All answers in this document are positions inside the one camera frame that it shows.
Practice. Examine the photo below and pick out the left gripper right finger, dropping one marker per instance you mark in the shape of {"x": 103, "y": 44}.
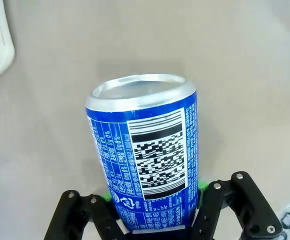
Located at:
{"x": 235, "y": 207}

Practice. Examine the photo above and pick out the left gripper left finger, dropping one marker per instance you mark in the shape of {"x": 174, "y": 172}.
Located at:
{"x": 72, "y": 220}

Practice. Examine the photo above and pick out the blue drink can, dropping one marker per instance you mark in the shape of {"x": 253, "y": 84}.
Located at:
{"x": 115, "y": 140}

